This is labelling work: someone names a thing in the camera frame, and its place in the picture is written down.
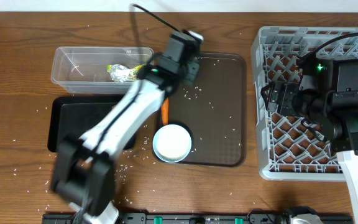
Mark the orange carrot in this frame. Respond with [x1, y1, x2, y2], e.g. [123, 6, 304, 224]
[161, 98, 169, 126]

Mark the foil snack wrapper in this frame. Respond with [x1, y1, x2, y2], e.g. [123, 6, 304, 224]
[106, 64, 144, 83]

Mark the light blue rice bowl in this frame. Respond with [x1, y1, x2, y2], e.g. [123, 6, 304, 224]
[152, 124, 192, 163]

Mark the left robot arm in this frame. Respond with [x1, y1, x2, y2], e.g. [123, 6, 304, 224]
[50, 30, 204, 223]

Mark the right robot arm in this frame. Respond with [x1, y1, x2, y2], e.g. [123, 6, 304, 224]
[260, 54, 358, 223]

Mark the grey dishwasher rack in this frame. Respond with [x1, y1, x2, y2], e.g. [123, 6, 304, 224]
[251, 26, 358, 182]

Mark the brown serving tray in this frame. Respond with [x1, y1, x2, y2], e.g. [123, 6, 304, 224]
[168, 52, 247, 167]

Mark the clear plastic bin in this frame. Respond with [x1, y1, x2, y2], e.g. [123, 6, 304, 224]
[51, 47, 154, 95]

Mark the black plastic bin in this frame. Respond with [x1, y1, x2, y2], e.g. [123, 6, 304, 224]
[47, 95, 123, 152]

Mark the black rail at table edge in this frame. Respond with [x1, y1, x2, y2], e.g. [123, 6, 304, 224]
[41, 213, 354, 224]

